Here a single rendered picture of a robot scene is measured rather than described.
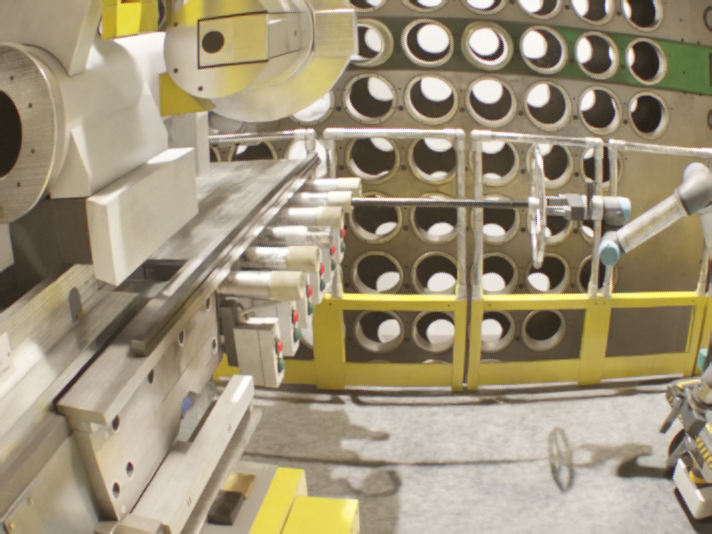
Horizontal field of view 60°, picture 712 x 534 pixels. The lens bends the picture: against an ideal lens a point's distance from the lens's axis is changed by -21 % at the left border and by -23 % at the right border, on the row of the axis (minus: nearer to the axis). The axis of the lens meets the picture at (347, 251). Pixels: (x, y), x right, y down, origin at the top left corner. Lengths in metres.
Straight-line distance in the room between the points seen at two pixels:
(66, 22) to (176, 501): 0.86
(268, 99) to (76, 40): 0.54
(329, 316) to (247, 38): 1.81
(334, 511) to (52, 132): 0.85
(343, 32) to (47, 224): 0.68
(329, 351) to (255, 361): 1.22
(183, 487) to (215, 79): 0.73
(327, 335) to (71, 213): 1.84
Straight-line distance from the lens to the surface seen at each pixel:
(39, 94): 1.10
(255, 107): 1.52
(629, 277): 3.75
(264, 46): 1.21
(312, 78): 1.49
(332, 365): 2.97
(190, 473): 1.36
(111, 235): 1.10
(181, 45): 1.28
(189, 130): 1.79
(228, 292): 1.70
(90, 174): 1.15
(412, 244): 3.61
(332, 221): 2.13
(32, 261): 1.32
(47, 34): 1.20
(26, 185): 1.14
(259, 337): 1.71
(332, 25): 1.44
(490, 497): 2.34
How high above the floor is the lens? 1.46
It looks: 19 degrees down
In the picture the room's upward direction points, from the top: 3 degrees counter-clockwise
